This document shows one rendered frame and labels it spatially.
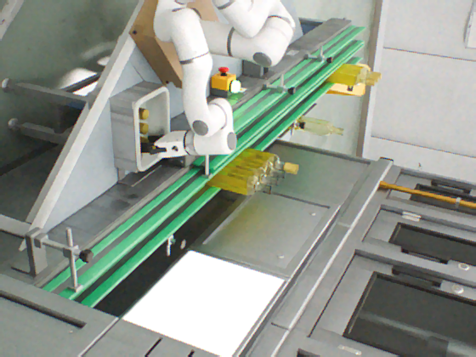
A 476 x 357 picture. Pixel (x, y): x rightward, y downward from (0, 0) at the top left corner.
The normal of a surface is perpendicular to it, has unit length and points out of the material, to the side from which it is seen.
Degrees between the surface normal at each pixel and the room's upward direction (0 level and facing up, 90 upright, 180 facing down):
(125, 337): 90
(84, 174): 0
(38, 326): 90
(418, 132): 90
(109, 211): 90
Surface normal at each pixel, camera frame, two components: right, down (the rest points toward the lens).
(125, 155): -0.44, 0.40
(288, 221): 0.02, -0.89
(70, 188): 0.90, 0.22
